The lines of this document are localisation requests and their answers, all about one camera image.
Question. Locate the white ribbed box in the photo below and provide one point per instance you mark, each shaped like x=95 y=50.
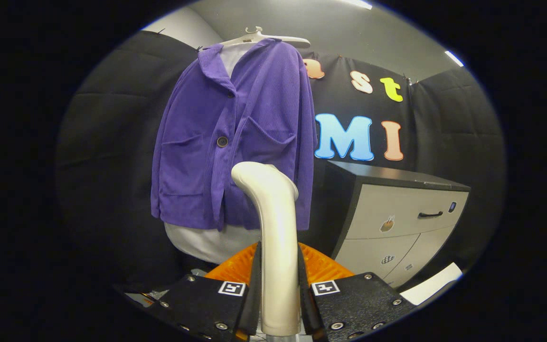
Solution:
x=432 y=285

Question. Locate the beige cabinet with dark top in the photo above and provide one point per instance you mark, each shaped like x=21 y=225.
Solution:
x=378 y=202

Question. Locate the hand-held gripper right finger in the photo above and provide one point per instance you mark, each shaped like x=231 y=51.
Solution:
x=304 y=299

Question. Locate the white undershirt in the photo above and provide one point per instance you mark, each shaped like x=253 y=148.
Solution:
x=207 y=244

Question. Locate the white clothes hanger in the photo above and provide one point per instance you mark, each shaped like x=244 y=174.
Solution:
x=283 y=39

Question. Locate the ceiling light panel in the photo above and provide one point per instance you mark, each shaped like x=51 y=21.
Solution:
x=454 y=58
x=356 y=4

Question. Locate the white garment steamer head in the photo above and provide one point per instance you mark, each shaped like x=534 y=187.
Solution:
x=278 y=237

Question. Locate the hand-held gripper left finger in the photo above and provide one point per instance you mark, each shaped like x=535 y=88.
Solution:
x=254 y=294

